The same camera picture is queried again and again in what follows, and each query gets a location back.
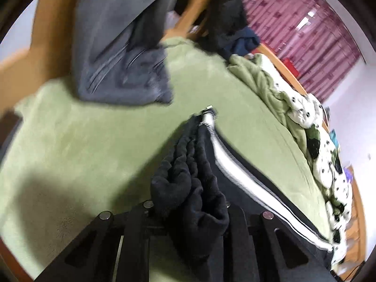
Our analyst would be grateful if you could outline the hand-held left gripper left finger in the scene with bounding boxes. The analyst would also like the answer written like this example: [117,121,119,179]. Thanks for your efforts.
[35,200,157,282]

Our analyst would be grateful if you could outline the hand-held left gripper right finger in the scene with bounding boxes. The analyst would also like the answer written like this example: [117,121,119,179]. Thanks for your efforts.
[226,202,342,282]

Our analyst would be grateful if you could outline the black pants with white stripe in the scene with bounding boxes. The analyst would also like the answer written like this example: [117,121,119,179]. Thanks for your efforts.
[150,105,337,282]

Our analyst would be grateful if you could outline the green bed sheet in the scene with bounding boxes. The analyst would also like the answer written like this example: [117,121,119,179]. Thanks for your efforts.
[0,37,334,280]

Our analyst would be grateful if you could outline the white floral quilt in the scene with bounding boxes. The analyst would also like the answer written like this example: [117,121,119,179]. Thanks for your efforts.
[258,54,353,268]

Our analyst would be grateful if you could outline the crumpled green fleece blanket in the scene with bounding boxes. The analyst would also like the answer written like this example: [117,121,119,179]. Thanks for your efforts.
[227,54,306,151]

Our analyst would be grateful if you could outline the grey garment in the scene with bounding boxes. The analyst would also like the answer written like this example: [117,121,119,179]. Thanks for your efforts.
[72,0,174,107]

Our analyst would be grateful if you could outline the red box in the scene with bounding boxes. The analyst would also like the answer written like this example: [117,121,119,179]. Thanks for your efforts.
[283,59,301,77]

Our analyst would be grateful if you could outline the navy blue garment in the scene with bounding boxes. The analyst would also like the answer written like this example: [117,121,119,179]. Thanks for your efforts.
[232,28,261,56]

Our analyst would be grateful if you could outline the black jacket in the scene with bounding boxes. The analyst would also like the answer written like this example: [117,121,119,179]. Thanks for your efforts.
[203,0,251,60]

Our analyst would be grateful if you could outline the red striped curtain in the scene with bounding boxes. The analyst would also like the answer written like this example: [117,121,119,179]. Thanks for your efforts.
[236,0,362,102]

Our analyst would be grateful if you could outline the wooden bed frame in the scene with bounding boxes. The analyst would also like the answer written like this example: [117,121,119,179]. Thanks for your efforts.
[0,0,366,282]

